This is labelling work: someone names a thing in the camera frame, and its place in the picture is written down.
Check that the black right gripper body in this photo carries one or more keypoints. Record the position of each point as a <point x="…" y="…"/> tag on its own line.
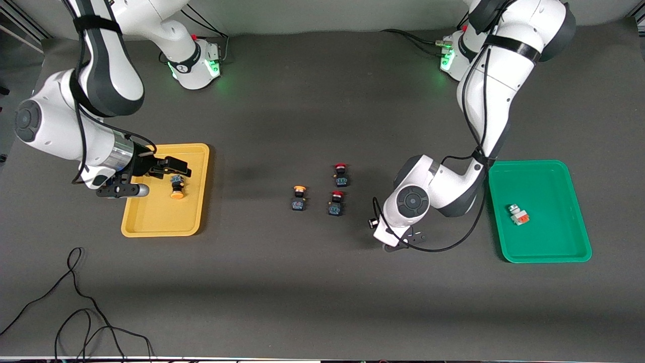
<point x="144" y="165"/>

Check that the yellow push button switch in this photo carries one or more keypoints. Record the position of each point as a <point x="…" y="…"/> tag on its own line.
<point x="298" y="203"/>
<point x="177" y="194"/>

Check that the white and orange button switch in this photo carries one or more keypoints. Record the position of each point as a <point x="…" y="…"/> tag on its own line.
<point x="519" y="217"/>

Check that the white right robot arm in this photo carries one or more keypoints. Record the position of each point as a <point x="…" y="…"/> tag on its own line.
<point x="50" y="126"/>

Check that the yellow plastic tray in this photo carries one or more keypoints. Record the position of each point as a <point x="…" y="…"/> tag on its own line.
<point x="161" y="217"/>

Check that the dark grey table mat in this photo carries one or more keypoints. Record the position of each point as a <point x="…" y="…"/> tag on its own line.
<point x="322" y="282"/>

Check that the green plastic tray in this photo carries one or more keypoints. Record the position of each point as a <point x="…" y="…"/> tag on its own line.
<point x="539" y="237"/>

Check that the red push button switch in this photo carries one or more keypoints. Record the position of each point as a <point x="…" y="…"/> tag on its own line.
<point x="335" y="208"/>
<point x="341" y="180"/>

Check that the aluminium frame rail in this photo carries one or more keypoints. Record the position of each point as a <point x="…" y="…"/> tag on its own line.
<point x="20" y="27"/>

